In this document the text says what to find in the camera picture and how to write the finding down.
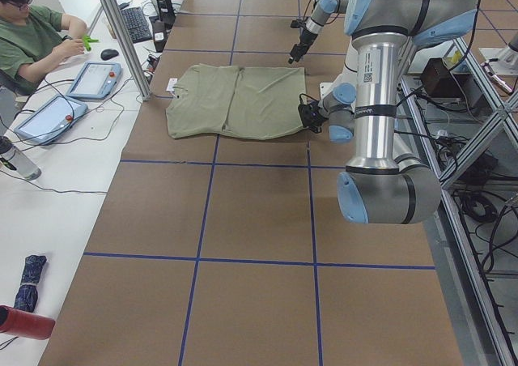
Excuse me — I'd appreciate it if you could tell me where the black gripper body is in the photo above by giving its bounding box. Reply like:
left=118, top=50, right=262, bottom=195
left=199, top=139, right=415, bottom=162
left=298, top=102, right=326, bottom=134
left=298, top=29, right=317, bottom=53

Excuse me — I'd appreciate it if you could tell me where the olive green long-sleeve shirt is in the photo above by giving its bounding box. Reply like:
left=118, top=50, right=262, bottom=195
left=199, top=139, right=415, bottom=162
left=166, top=64, right=306, bottom=140

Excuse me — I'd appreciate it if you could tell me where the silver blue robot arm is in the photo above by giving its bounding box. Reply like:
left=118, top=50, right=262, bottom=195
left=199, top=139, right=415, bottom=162
left=291, top=0, right=478, bottom=224
left=288, top=0, right=350, bottom=64

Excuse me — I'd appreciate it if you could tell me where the white paper hang tag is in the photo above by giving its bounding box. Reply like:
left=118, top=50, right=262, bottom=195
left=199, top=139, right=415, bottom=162
left=166, top=78, right=178, bottom=96

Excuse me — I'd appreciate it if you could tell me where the brown cardboard box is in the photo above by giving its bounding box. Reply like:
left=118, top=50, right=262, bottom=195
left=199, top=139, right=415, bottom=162
left=420, top=57, right=459, bottom=98

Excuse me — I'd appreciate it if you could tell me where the black keyboard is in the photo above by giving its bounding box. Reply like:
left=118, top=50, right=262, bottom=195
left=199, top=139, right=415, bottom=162
left=121, top=7, right=153, bottom=43

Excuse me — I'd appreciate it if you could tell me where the black computer mouse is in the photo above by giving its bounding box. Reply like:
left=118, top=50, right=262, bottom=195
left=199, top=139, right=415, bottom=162
left=100, top=49, right=119, bottom=61

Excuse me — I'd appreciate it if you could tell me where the far blue teach pendant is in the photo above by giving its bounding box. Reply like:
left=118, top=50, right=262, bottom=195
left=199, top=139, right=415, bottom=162
left=66, top=62, right=122, bottom=100

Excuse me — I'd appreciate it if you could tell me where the blue teach pendant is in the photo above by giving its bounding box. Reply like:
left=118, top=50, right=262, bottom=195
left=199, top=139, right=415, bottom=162
left=66, top=62, right=122, bottom=100
left=14, top=96, right=88, bottom=145

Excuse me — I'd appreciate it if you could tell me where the green plastic object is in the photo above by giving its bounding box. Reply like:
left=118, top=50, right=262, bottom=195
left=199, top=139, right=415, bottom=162
left=82, top=35, right=99, bottom=52

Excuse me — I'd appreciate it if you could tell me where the near blue teach pendant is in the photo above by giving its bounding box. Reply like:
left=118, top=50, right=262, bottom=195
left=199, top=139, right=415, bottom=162
left=14, top=96, right=88, bottom=145

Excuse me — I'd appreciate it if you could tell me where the person in green shirt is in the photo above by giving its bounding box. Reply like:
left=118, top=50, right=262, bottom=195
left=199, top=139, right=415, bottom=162
left=1, top=0, right=87, bottom=95

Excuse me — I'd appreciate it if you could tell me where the clear water bottle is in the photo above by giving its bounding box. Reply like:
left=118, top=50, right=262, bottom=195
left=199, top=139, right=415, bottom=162
left=1, top=136, right=41, bottom=181

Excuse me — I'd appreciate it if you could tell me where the folded dark blue umbrella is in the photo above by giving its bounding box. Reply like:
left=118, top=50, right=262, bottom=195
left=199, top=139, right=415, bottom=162
left=14, top=255, right=47, bottom=313

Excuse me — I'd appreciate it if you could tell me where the red cylindrical bottle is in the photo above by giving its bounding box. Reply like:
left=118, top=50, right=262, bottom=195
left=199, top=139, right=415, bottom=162
left=1, top=305, right=56, bottom=340

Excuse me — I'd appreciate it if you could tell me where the aluminium frame post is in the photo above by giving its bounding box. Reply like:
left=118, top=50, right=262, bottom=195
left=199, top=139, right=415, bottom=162
left=100, top=0, right=151, bottom=101

